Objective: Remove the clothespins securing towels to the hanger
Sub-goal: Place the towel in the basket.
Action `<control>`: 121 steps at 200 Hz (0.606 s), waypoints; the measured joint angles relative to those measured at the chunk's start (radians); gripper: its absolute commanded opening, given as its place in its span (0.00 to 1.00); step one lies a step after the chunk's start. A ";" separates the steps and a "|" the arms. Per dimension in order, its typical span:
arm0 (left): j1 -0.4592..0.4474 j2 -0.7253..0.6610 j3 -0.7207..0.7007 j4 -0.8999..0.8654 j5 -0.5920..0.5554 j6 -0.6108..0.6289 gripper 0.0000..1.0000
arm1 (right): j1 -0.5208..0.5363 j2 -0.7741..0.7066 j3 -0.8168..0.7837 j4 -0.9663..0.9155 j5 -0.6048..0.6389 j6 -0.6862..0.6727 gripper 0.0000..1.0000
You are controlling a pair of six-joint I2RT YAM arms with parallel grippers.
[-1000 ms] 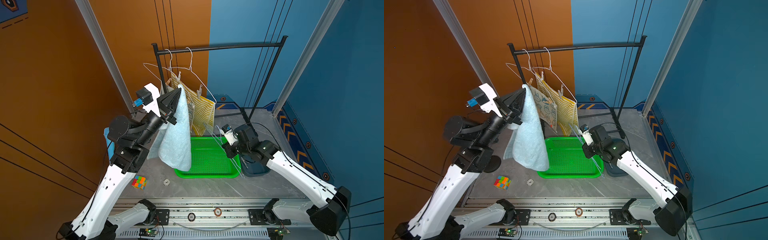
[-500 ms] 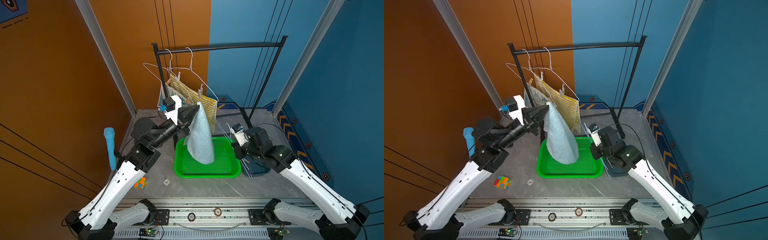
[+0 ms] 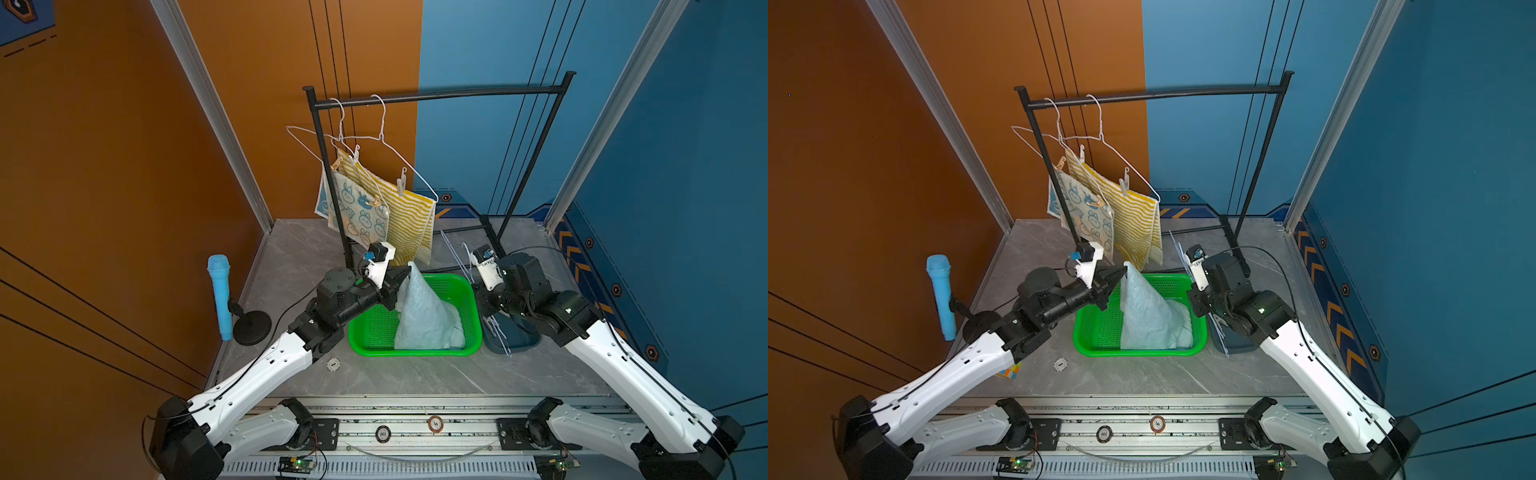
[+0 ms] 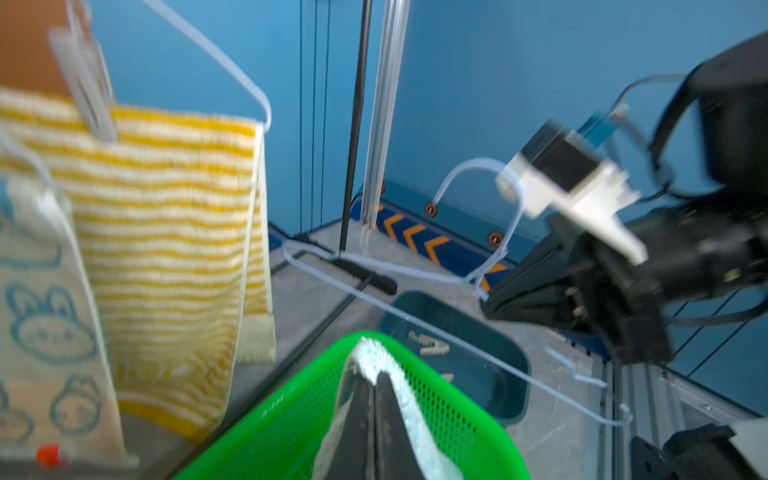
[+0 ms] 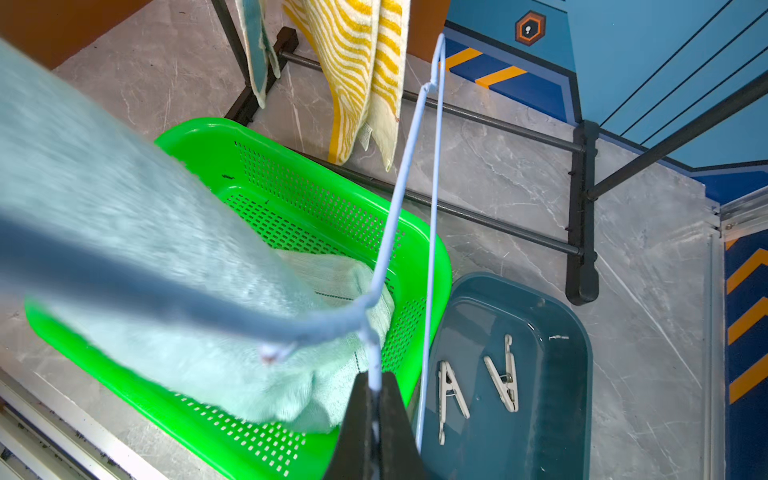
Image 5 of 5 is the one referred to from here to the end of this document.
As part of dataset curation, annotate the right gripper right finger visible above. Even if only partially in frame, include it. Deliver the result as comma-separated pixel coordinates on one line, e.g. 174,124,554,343
378,372,427,480

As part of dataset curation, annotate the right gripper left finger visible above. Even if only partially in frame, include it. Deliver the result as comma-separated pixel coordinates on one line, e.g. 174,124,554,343
323,372,375,480

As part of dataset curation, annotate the beige clothespin towel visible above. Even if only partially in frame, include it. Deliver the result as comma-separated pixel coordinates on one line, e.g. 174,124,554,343
438,361,470,445
483,334,519,413

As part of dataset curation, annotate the white wire hanger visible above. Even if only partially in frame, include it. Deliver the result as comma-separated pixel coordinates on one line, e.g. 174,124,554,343
1,43,408,444

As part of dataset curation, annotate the light green towel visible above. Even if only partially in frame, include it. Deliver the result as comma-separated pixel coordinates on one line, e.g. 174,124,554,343
1,43,373,433

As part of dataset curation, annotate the yellow striped towel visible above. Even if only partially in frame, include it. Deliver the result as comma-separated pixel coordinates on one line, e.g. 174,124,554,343
284,0,410,170

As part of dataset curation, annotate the dark teal tray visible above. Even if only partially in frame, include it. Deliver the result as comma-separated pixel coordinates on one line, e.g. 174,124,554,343
421,273,593,479

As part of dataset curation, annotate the black clothes rack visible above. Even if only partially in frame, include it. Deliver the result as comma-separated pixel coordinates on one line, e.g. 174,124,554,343
210,1,767,305

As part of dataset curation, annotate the green plastic basket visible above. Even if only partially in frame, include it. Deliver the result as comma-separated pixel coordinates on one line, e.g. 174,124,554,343
25,118,451,479

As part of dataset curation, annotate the bunny pattern towel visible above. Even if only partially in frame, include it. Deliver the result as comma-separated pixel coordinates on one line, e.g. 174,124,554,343
235,0,281,109

